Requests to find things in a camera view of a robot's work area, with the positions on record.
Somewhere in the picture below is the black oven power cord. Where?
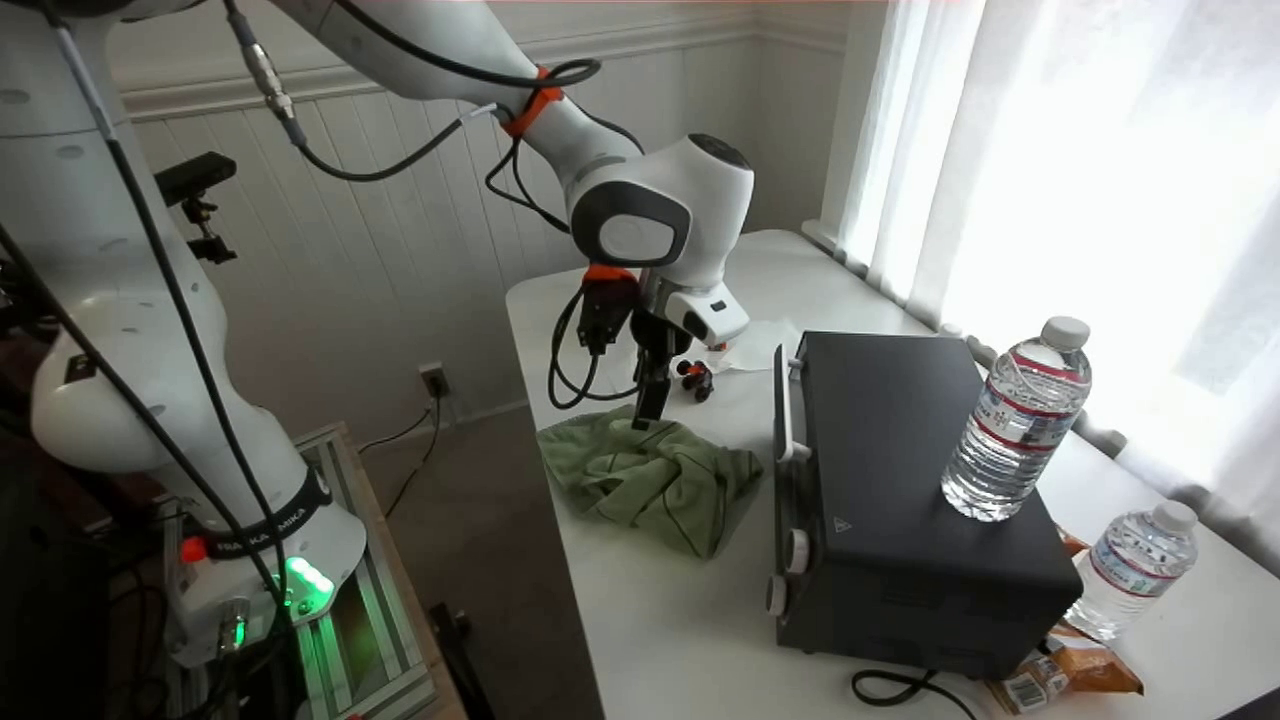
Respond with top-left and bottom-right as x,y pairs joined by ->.
847,663 -> 983,720

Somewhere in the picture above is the small black red toy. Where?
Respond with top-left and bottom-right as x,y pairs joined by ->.
672,353 -> 718,403

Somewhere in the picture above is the white wall outlet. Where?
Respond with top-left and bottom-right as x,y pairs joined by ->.
416,357 -> 456,403

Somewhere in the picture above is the metal robot cart frame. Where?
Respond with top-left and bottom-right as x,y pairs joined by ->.
283,421 -> 451,720

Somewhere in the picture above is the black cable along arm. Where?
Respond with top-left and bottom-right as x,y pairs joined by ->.
215,0 -> 608,186

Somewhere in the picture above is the black camera on stand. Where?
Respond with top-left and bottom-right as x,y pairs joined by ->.
150,146 -> 239,266

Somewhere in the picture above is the orange snack packet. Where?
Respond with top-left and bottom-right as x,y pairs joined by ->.
1044,624 -> 1147,701

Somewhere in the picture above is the white window curtain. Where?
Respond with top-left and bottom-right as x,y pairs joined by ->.
813,0 -> 1280,579

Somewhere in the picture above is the black outlet cable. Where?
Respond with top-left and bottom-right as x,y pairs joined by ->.
357,393 -> 451,524

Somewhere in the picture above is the black toaster oven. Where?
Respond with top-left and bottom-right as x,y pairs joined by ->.
763,328 -> 1089,679

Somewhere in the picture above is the large clear water bottle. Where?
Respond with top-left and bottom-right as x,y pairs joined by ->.
936,313 -> 1095,529

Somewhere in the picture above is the orange black wrist connector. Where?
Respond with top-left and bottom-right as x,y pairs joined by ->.
576,259 -> 639,361

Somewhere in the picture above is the small clear water bottle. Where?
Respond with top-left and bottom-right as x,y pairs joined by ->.
1084,494 -> 1204,598

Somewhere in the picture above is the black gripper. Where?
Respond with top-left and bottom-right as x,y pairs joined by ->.
629,301 -> 694,433

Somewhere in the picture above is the small printed snack box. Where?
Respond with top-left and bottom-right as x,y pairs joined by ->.
995,652 -> 1073,720

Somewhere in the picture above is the orange cable clip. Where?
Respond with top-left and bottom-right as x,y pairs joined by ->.
501,66 -> 566,144

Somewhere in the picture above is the green towel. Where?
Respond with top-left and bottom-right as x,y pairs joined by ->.
537,403 -> 766,565

